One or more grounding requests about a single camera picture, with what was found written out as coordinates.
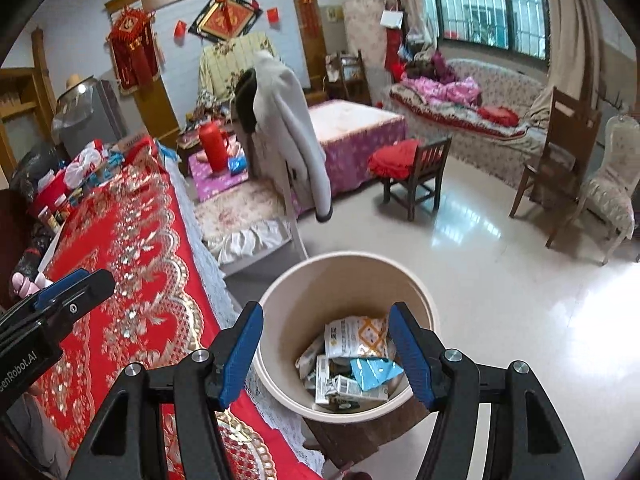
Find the white lace tablecloth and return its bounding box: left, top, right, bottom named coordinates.
left=160, top=160, right=326, bottom=476

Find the framed red diamond picture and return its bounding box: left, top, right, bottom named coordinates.
left=187, top=0, right=264, bottom=41

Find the floral sofa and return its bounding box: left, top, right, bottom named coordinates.
left=390, top=57, right=566, bottom=191

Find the pink thermos bottle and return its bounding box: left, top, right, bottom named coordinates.
left=11, top=272, right=43, bottom=297

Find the red thermos jug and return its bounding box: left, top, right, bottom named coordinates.
left=198, top=120, right=233, bottom=173

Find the red hanging bag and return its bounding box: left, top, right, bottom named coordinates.
left=385, top=27, right=408, bottom=78

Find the small dark wooden stool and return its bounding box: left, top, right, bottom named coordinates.
left=382, top=135, right=453, bottom=222

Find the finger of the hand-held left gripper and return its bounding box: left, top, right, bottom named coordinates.
left=30, top=268, right=117, bottom=333
left=35, top=269, right=90, bottom=310

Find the brown wooden armchair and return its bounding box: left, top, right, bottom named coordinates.
left=509, top=86, right=603, bottom=250

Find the white red plastic bag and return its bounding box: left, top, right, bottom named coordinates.
left=65, top=142, right=108, bottom=188

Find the cream floral cloth cover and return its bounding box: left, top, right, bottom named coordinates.
left=198, top=32, right=281, bottom=111

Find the dark slatted chair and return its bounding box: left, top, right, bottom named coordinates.
left=325, top=49, right=373, bottom=106

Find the grey white coat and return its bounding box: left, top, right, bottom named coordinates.
left=235, top=50, right=333, bottom=223

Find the red pillow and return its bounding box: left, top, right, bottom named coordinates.
left=477, top=106, right=521, bottom=128

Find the tall floral covered appliance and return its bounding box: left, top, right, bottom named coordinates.
left=342, top=0, right=388, bottom=106

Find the pink clothes pile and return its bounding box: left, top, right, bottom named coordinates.
left=400, top=52, right=483, bottom=108

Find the white ornate chair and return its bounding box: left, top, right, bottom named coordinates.
left=580, top=114, right=640, bottom=266

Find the purple floral covered table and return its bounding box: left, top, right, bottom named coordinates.
left=305, top=100, right=408, bottom=198

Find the small purple covered table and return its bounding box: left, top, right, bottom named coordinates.
left=189, top=152, right=251, bottom=203

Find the black plastic bag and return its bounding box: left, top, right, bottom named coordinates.
left=9, top=142, right=66, bottom=196

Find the red white patterned blanket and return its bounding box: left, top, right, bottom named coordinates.
left=390, top=82, right=531, bottom=138

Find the red jar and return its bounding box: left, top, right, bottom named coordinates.
left=30, top=167, right=73, bottom=216

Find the wooden shelf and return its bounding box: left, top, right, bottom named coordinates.
left=0, top=27, right=58, bottom=133

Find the grey fridge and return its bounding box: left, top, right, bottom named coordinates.
left=95, top=79, right=133, bottom=146

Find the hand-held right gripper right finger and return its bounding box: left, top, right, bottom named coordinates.
left=389, top=301, right=586, bottom=480

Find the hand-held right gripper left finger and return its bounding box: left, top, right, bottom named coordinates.
left=65, top=301, right=265, bottom=480

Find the red seat cushion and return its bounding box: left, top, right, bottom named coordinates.
left=367, top=139, right=426, bottom=181

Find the blue wrapper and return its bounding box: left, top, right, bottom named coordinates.
left=350, top=357, right=405, bottom=392

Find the red embroidered tablecloth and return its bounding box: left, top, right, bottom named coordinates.
left=30, top=135, right=321, bottom=480

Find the red lantern ornament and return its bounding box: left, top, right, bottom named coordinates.
left=106, top=6, right=163, bottom=93

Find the cardboard box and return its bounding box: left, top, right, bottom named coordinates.
left=110, top=132, right=151, bottom=156

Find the chair with floral cushion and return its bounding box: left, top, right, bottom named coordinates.
left=192, top=67, right=311, bottom=278

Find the beige plastic bin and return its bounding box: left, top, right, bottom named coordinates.
left=252, top=252, right=441, bottom=423

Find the white orange patterned packet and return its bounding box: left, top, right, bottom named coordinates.
left=324, top=315, right=391, bottom=361

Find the beige curtain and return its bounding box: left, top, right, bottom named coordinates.
left=542, top=0, right=616, bottom=111

